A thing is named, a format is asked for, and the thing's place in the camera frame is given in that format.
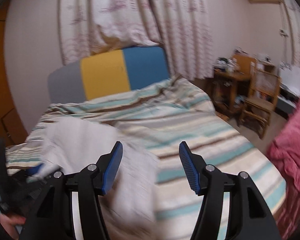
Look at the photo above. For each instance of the white quilted puffer jacket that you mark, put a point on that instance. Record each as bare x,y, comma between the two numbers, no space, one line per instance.
71,144

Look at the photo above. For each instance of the wooden cane chair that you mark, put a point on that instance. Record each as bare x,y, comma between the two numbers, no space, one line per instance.
261,100

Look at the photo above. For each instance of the striped bed cover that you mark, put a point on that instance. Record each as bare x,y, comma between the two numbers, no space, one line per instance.
211,182

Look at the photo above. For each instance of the person's left hand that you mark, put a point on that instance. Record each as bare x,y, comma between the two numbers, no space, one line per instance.
10,221

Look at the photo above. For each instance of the wooden wardrobe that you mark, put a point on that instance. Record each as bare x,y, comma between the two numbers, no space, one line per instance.
11,126

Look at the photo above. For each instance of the ship print curtain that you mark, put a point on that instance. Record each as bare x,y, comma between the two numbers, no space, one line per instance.
181,27

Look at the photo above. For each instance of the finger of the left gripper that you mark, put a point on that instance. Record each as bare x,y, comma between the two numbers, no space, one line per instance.
34,170

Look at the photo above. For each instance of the wooden side table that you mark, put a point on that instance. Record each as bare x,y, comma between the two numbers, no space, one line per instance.
230,82

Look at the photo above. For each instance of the grey yellow blue headboard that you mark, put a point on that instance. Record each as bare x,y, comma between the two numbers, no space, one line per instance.
108,73

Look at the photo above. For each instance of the pink blanket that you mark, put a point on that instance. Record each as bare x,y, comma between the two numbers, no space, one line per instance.
284,153

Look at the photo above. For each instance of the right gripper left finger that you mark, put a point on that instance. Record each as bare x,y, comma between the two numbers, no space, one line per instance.
68,206

